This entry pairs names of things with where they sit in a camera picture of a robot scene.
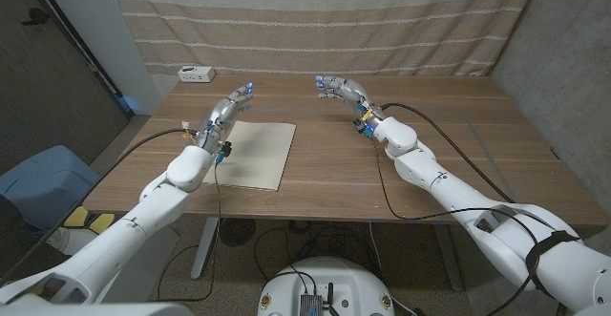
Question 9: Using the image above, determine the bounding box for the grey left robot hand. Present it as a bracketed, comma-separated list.
[195, 82, 255, 155]

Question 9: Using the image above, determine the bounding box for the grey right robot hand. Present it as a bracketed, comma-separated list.
[314, 74, 388, 134]

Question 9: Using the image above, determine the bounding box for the cream paper file folder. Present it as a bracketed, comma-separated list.
[202, 120, 297, 192]

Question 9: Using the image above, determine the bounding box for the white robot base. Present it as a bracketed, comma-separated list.
[257, 256, 396, 316]

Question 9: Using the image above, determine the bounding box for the white power strip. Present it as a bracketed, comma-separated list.
[178, 66, 216, 84]

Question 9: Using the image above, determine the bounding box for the beige striped curtain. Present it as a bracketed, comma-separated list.
[103, 0, 545, 77]

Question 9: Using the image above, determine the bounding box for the black round floor fan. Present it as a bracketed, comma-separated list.
[218, 218, 257, 248]

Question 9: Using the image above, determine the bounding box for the white table leg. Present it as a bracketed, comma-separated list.
[190, 218, 220, 280]

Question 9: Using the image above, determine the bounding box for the yellow and black floor item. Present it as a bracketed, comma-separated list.
[64, 205, 116, 236]

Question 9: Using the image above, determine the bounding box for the blue plastic bin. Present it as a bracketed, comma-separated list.
[0, 144, 101, 234]

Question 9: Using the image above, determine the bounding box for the grey table leg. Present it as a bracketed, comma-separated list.
[432, 223, 465, 292]

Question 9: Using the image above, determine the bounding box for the silver box on base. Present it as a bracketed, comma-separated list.
[299, 293, 325, 316]

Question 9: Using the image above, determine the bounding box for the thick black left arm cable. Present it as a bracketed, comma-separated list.
[0, 128, 200, 286]

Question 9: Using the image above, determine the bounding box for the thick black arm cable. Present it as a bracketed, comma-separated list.
[380, 102, 516, 205]
[0, 128, 200, 286]

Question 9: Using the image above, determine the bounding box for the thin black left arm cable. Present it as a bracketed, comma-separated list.
[155, 160, 223, 304]

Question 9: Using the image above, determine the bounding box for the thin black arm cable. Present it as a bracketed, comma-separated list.
[155, 160, 223, 304]
[372, 137, 543, 316]

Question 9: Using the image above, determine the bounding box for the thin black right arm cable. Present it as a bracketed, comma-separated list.
[372, 137, 543, 316]

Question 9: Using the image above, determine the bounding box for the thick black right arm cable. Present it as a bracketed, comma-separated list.
[380, 102, 516, 205]

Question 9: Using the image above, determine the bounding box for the black floor cable bundle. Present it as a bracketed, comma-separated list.
[252, 220, 383, 282]

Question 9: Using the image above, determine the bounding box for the black door handle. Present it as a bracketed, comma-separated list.
[22, 8, 51, 27]

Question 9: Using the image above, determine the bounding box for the black arm strap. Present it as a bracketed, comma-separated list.
[524, 229, 581, 280]

